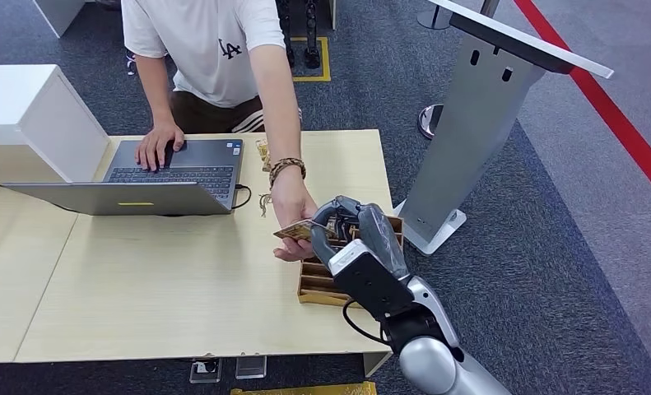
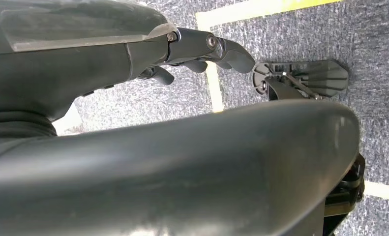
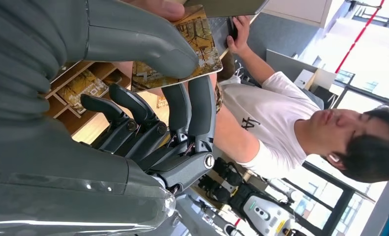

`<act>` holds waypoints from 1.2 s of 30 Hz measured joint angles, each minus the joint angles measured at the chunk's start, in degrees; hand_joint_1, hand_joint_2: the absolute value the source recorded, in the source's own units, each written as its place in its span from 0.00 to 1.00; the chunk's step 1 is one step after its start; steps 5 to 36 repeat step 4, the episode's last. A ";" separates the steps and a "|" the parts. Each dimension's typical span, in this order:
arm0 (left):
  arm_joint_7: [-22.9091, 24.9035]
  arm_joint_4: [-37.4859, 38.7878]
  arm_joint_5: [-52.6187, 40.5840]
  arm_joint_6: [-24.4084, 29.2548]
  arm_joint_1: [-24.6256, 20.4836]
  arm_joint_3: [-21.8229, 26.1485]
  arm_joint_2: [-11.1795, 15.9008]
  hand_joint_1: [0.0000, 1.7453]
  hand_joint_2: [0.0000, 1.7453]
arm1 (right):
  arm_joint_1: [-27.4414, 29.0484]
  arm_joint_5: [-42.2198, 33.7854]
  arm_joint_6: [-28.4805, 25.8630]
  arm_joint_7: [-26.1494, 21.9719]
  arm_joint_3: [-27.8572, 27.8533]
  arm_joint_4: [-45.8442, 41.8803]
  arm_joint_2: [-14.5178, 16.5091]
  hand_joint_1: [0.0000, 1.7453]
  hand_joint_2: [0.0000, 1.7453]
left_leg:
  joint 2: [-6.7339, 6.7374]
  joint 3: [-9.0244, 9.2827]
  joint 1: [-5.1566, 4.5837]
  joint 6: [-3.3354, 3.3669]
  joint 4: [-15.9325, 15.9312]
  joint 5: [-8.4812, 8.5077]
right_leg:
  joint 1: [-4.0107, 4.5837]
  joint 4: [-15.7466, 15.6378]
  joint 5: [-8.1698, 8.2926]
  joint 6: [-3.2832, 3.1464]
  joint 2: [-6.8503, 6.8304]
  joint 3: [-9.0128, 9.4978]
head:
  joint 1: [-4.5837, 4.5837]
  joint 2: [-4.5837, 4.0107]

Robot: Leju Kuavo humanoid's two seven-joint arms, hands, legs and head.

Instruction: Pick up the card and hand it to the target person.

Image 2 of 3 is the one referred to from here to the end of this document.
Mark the yellow floor tape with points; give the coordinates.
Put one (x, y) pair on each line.
(383, 191)
(213, 88)

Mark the grey robot leg shell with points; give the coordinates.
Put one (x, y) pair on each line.
(181, 169)

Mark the black robot foot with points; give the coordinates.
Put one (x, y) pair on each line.
(314, 76)

